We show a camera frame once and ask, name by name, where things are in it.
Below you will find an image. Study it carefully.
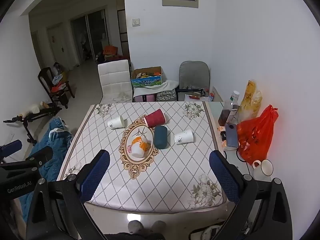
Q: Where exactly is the orange and white paper cup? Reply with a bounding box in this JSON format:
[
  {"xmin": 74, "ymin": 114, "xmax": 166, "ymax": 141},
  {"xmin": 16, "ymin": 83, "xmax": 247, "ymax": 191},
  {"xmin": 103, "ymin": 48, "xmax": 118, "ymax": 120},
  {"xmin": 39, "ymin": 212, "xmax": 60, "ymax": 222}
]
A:
[{"xmin": 127, "ymin": 136, "xmax": 152, "ymax": 158}]

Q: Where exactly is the red ribbed paper cup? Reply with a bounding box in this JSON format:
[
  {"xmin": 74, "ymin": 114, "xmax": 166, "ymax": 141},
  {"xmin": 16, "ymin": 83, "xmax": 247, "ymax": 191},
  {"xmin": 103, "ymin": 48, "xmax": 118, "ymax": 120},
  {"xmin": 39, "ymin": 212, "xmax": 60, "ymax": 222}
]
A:
[{"xmin": 144, "ymin": 109, "xmax": 167, "ymax": 128}]

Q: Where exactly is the white padded chair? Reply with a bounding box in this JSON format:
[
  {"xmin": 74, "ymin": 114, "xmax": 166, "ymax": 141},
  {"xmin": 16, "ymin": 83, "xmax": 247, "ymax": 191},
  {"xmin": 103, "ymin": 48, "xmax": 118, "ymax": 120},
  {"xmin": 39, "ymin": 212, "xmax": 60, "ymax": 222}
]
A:
[{"xmin": 97, "ymin": 59, "xmax": 133, "ymax": 103}]

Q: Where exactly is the white mug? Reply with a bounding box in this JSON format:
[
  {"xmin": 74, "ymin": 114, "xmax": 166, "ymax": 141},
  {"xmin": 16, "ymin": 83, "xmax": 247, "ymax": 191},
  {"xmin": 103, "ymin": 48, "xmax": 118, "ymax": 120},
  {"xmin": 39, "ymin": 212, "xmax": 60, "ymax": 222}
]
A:
[{"xmin": 252, "ymin": 159, "xmax": 274, "ymax": 177}]

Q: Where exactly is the grey cushioned chair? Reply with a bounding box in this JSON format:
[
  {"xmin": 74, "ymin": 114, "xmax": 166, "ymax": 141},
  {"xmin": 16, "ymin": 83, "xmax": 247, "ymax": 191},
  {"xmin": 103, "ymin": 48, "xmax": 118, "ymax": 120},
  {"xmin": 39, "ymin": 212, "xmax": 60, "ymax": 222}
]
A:
[{"xmin": 178, "ymin": 61, "xmax": 210, "ymax": 102}]

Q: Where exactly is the diamond pattern floral tablecloth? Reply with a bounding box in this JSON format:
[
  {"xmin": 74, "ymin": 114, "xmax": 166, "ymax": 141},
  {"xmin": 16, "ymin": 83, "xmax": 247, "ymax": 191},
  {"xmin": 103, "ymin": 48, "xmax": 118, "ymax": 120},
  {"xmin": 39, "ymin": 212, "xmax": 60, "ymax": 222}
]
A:
[{"xmin": 57, "ymin": 101, "xmax": 228, "ymax": 214}]

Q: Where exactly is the black folded umbrella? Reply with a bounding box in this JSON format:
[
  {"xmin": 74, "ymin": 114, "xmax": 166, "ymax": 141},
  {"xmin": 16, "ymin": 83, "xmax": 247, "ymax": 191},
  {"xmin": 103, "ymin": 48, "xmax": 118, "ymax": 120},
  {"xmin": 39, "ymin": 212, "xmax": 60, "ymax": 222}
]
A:
[{"xmin": 176, "ymin": 86, "xmax": 204, "ymax": 93}]

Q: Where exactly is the dark teal cup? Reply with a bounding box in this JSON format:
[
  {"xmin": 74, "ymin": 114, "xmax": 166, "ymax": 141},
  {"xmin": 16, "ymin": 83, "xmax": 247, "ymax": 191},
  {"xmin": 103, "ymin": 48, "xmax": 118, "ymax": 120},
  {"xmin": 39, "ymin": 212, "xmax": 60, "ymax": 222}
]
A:
[{"xmin": 153, "ymin": 125, "xmax": 168, "ymax": 150}]

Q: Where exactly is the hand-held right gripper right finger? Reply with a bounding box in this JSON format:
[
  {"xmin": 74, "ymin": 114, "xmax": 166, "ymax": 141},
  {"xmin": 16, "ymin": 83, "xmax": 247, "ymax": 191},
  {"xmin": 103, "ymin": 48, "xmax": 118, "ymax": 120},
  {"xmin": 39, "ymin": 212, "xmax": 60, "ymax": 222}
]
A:
[{"xmin": 209, "ymin": 150, "xmax": 293, "ymax": 240}]

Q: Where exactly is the cardboard box with blue print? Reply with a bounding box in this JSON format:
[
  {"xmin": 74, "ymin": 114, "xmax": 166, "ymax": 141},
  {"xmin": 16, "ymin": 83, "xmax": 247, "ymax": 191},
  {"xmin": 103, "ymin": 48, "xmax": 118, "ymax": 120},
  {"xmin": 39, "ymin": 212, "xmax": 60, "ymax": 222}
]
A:
[{"xmin": 131, "ymin": 66, "xmax": 163, "ymax": 88}]

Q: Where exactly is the yellow snack bag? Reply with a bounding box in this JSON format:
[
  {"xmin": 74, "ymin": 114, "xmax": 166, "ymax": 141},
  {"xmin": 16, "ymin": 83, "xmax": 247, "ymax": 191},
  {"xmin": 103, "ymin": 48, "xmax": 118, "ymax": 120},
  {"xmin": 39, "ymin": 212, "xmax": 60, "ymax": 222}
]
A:
[{"xmin": 236, "ymin": 80, "xmax": 262, "ymax": 124}]

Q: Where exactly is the dark liquid plastic bottle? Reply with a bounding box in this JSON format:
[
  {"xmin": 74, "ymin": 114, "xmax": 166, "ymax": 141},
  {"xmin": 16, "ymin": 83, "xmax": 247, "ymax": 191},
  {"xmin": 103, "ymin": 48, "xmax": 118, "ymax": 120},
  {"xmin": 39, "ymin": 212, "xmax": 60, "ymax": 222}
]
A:
[{"xmin": 218, "ymin": 90, "xmax": 240, "ymax": 126}]

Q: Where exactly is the dark wooden chair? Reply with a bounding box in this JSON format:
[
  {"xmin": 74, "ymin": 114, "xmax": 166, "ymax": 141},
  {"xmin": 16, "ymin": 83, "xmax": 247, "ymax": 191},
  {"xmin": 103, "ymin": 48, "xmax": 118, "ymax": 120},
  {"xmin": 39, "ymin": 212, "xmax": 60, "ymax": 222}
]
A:
[{"xmin": 37, "ymin": 67, "xmax": 75, "ymax": 109}]

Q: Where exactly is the orange box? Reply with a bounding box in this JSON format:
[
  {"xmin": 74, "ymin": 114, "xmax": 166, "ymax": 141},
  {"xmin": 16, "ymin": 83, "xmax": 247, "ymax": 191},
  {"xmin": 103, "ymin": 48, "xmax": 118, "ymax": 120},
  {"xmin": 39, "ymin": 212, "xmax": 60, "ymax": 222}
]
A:
[{"xmin": 103, "ymin": 46, "xmax": 119, "ymax": 57}]

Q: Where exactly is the clothes pile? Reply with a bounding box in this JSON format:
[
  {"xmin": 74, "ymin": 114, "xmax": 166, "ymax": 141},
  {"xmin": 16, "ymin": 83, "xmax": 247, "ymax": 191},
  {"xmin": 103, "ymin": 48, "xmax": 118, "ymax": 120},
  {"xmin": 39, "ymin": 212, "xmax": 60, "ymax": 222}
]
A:
[{"xmin": 51, "ymin": 75, "xmax": 69, "ymax": 92}]

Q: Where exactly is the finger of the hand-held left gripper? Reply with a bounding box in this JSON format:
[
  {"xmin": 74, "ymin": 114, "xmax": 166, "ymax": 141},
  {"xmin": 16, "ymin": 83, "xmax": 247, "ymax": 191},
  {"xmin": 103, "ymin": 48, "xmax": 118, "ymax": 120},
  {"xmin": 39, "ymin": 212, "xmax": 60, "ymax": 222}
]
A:
[
  {"xmin": 0, "ymin": 140, "xmax": 22, "ymax": 157},
  {"xmin": 25, "ymin": 146, "xmax": 54, "ymax": 167}
]

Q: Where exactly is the grey smartphone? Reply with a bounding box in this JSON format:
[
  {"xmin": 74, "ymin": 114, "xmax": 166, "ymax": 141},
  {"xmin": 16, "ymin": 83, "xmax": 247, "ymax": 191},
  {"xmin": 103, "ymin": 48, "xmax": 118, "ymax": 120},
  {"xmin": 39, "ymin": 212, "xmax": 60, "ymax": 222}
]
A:
[{"xmin": 224, "ymin": 122, "xmax": 240, "ymax": 148}]

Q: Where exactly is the patterned black and white bag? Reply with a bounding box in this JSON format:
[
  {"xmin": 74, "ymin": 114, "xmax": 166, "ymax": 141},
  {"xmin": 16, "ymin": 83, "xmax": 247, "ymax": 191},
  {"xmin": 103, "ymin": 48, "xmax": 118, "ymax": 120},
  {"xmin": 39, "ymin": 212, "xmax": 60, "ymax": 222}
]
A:
[{"xmin": 156, "ymin": 89, "xmax": 177, "ymax": 102}]

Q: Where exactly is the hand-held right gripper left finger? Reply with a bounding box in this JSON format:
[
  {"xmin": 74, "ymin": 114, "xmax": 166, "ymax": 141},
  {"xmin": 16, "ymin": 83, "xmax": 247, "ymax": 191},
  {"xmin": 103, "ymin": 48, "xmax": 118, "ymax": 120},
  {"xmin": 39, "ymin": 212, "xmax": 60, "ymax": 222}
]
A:
[{"xmin": 26, "ymin": 149, "xmax": 110, "ymax": 240}]

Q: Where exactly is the grey slipper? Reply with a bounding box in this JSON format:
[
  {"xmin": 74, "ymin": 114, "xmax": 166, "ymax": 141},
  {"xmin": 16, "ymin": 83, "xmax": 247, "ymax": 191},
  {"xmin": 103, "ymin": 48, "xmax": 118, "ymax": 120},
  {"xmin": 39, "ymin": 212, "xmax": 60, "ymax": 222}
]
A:
[
  {"xmin": 127, "ymin": 220, "xmax": 144, "ymax": 234},
  {"xmin": 150, "ymin": 220, "xmax": 167, "ymax": 234}
]

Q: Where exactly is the white cloth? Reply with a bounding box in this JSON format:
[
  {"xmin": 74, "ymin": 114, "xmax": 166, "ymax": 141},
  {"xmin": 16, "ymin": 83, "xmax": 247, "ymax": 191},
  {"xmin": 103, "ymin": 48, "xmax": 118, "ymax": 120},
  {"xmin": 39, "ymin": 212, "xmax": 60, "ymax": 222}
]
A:
[{"xmin": 133, "ymin": 79, "xmax": 179, "ymax": 98}]

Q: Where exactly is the blue blanket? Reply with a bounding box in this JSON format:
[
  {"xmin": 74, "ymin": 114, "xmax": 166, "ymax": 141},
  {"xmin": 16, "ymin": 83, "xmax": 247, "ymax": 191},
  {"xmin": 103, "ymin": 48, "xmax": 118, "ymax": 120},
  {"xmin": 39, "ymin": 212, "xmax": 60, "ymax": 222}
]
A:
[{"xmin": 19, "ymin": 117, "xmax": 74, "ymax": 220}]

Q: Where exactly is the orange plastic bag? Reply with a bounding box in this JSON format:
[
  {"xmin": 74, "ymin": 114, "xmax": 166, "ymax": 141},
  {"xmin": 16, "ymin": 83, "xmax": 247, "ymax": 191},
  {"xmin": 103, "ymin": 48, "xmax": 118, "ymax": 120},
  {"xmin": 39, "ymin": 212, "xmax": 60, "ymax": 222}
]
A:
[{"xmin": 236, "ymin": 104, "xmax": 279, "ymax": 165}]

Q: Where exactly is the black folding stand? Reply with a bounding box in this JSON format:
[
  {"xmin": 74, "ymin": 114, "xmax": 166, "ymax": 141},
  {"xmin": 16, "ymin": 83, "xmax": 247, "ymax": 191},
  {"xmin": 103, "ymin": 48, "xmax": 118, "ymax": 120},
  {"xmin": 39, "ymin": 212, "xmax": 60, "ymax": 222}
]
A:
[{"xmin": 3, "ymin": 106, "xmax": 62, "ymax": 146}]

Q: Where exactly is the white plush toy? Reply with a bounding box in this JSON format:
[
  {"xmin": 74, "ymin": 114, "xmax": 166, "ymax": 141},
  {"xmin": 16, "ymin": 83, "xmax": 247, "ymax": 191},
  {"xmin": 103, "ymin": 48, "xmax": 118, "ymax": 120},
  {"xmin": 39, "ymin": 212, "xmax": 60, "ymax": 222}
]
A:
[{"xmin": 21, "ymin": 101, "xmax": 50, "ymax": 117}]

